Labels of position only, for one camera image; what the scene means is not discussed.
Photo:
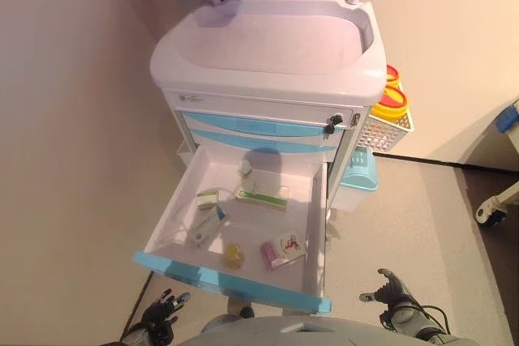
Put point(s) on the metal cart latch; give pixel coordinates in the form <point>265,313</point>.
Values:
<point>355,120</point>

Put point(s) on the white hospital bed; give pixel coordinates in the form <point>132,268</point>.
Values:
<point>503,167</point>

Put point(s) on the shallow drawer blue front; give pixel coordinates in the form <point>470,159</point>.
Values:
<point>259,142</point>
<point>251,123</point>

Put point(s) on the bed caster wheel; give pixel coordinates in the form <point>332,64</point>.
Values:
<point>490,212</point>

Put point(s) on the small green white medicine box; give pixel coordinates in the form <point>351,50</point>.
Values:
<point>207,200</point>

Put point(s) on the white medical cart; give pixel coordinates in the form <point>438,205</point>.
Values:
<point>263,78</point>

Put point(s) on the pink medicine box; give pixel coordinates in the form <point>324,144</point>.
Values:
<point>290,245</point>
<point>271,256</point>

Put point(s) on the white perforated basket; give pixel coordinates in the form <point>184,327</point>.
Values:
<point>385,135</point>

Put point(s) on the blue white medicine box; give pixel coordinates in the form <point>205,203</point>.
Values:
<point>207,228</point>

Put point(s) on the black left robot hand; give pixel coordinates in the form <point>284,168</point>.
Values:
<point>160,313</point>

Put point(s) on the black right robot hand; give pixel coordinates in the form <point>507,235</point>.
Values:
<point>395,295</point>

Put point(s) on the blue bed clip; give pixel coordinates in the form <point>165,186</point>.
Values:
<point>507,119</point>

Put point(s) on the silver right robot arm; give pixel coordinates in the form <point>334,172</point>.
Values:
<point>409,319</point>

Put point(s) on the white drawer blue front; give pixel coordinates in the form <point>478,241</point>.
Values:
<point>251,236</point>

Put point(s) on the grey robot torso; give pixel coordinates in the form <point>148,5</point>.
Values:
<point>324,334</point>

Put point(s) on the black cart keys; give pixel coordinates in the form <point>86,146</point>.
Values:
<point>334,122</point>

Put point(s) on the white bin blue lid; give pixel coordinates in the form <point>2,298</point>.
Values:
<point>361,178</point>

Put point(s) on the small white medicine bottle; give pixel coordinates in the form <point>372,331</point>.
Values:
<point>245,167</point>

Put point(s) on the white side bin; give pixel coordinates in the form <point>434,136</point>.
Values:
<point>183,155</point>

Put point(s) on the yellow sharps container red lid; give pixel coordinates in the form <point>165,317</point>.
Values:
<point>390,101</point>
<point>393,74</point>

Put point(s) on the yellow pill bottle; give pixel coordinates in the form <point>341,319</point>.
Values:
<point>234,257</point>

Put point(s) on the long green white medicine box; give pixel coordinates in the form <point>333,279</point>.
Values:
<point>259,198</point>

